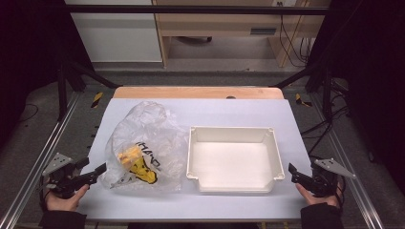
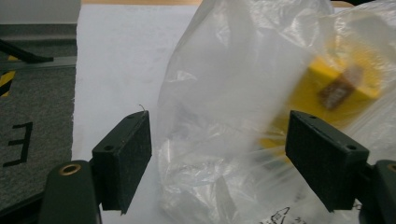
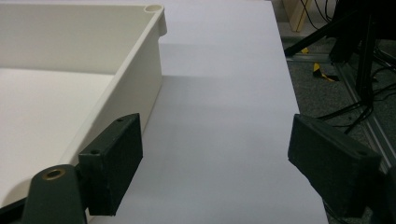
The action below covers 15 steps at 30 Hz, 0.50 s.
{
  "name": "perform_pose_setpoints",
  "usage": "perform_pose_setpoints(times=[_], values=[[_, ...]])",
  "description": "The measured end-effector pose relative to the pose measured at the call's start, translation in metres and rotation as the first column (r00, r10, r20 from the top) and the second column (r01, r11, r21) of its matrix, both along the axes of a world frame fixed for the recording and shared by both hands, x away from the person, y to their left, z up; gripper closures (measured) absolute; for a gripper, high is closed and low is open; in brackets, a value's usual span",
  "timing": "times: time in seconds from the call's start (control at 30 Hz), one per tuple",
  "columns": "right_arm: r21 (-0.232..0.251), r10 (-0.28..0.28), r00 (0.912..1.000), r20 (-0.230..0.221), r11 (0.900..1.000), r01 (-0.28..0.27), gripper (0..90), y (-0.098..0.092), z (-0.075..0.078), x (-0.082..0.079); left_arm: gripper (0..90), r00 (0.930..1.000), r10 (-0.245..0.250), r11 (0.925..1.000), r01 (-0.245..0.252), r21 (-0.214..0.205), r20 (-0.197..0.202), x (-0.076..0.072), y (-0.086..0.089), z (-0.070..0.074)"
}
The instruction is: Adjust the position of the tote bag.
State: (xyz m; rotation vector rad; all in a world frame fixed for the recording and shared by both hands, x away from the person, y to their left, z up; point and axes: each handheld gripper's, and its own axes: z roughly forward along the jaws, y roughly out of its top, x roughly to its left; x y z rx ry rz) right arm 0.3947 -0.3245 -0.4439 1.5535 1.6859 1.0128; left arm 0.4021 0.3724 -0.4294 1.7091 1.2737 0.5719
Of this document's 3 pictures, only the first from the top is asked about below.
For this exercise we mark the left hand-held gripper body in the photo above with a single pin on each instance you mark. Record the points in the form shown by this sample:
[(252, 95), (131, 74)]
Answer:
[(65, 181)]

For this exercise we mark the white plastic bin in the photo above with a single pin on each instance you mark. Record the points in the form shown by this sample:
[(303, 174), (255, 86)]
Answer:
[(234, 162)]

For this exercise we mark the black frame strut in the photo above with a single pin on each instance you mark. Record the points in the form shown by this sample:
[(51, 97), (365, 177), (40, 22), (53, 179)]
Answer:
[(89, 74), (305, 74)]

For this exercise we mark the aluminium rail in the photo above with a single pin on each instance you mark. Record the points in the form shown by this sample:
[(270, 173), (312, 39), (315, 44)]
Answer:
[(41, 159), (350, 165)]

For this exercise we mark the person's left hand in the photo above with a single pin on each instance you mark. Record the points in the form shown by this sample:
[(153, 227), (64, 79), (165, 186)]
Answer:
[(65, 203)]

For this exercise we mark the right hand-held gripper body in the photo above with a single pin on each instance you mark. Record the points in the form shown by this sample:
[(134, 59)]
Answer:
[(326, 184)]

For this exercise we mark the white table cover sheet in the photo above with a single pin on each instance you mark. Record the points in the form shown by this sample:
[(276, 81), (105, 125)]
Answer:
[(223, 111)]

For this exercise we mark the light wooden desk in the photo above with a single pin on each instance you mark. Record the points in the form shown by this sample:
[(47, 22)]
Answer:
[(223, 24)]

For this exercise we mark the wooden table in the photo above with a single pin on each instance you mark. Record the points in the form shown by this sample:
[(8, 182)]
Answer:
[(191, 92)]

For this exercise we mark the yellow juice box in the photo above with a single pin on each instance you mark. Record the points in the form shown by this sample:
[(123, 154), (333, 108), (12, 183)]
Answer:
[(130, 156)]

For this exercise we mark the black horizontal frame bar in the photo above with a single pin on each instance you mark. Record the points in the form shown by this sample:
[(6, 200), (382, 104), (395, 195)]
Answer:
[(191, 9)]

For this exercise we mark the white cabinet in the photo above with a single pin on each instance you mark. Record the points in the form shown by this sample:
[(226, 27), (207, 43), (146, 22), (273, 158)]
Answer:
[(117, 35)]

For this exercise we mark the yellow black tape strip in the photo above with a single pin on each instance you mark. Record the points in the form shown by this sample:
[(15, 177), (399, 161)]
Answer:
[(96, 99), (301, 100)]

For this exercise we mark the clear plastic bag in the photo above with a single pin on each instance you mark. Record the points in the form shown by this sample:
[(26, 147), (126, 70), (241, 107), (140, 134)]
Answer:
[(153, 130)]

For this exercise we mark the person's right hand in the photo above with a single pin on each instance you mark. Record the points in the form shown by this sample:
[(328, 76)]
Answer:
[(318, 201)]

